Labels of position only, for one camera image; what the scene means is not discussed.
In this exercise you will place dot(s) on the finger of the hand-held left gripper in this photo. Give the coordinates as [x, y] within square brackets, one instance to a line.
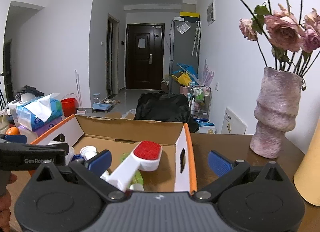
[37, 146]
[15, 138]

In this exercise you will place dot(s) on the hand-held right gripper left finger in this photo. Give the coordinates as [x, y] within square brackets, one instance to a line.
[101, 163]

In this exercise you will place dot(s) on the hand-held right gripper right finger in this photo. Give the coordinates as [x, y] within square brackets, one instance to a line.
[220, 164]

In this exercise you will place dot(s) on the white round bottle cap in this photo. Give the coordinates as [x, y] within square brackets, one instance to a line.
[88, 150]

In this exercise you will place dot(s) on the green spray bottle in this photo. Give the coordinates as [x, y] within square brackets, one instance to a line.
[124, 158]

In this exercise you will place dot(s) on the blue ridged bottle cap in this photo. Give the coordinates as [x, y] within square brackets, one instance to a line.
[78, 158]

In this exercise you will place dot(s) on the red and white lint brush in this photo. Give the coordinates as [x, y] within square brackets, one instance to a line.
[147, 153]

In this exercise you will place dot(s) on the orange cardboard box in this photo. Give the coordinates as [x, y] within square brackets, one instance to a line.
[135, 128]

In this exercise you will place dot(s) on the person's left hand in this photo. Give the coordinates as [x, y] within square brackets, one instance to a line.
[5, 209]

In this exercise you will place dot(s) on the orange fruit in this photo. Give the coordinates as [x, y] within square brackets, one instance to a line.
[12, 131]

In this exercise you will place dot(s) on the purple tissue pack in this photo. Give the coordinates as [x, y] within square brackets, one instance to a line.
[47, 124]

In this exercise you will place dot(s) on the blue tissue pack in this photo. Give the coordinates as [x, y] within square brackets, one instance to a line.
[27, 116]

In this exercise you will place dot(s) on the clear container with white lid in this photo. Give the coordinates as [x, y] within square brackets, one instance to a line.
[13, 105]

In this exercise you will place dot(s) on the white printed bag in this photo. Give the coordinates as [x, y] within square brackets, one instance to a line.
[207, 128]

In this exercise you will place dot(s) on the white flat board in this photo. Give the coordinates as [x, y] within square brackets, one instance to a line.
[233, 121]

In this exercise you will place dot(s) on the black tripod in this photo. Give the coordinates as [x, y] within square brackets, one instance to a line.
[1, 94]

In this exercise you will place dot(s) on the red bucket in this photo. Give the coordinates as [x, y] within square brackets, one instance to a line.
[68, 105]

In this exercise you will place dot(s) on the black folding holder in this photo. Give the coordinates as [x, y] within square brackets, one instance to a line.
[30, 89]

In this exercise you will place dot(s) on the white plastic bag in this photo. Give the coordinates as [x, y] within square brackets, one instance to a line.
[127, 115]

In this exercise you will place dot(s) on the blue pet feeder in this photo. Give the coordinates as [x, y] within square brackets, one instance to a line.
[101, 105]

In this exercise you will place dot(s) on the white mop pole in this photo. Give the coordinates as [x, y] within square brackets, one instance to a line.
[78, 89]

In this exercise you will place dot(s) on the metal trolley rack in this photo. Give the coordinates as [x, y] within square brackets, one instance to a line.
[200, 96]

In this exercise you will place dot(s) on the pink stone vase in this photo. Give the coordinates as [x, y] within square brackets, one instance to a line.
[277, 111]

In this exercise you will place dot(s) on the black bag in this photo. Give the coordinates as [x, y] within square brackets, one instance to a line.
[162, 106]

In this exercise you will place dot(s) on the pink bucket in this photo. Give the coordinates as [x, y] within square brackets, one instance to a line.
[183, 89]

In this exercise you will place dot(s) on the yellow thermos jug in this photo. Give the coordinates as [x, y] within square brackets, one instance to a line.
[310, 172]

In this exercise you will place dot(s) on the yellow bag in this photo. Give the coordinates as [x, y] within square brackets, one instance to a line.
[183, 79]

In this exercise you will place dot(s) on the dark brown door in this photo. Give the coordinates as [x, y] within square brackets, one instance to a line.
[145, 56]

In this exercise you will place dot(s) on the grey refrigerator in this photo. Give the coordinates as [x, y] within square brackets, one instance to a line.
[182, 46]

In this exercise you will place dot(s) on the folded clear umbrella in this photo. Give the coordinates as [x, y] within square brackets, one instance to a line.
[196, 39]

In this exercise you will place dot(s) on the dried pink rose bouquet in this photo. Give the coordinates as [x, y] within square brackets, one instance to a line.
[285, 30]

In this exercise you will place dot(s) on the yellow and black box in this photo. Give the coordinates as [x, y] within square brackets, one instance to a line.
[190, 16]

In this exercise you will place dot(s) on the white wall socket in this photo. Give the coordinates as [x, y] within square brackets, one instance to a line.
[216, 86]

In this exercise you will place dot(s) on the purple wall decal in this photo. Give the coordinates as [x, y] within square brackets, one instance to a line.
[208, 74]

